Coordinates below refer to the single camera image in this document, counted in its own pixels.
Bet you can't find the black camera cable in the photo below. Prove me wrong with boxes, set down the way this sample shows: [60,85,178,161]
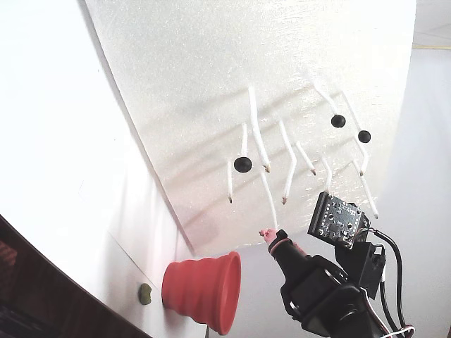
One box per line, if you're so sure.
[378,277,398,332]
[371,230,409,330]

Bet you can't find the red collapsible silicone cup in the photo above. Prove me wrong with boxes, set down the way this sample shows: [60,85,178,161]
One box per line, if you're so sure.
[161,251,242,336]

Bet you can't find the white paper sheet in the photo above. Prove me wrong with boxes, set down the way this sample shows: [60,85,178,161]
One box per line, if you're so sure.
[79,186,187,307]

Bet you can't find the white red servo wires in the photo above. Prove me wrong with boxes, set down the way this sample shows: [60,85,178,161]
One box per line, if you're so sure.
[362,294,416,338]

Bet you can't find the white pipe cleaner stem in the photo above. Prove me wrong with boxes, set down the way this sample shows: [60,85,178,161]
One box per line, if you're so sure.
[311,80,339,117]
[359,173,380,220]
[278,119,298,206]
[339,90,364,133]
[225,160,235,204]
[247,85,271,174]
[240,122,249,158]
[353,142,369,176]
[259,168,280,230]
[295,141,317,176]
[321,156,333,194]

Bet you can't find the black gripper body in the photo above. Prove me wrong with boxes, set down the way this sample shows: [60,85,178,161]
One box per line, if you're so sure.
[280,255,368,332]

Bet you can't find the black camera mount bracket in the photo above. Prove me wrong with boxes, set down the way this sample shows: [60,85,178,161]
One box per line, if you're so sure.
[333,239,387,301]

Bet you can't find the small green leaf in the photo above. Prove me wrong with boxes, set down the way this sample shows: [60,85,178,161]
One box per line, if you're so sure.
[137,282,153,306]

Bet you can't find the thin straight wooden stick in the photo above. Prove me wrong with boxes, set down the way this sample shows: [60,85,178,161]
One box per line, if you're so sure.
[412,43,451,51]

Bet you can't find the white sparkly foam board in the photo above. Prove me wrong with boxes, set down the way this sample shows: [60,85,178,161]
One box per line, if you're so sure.
[82,0,418,255]

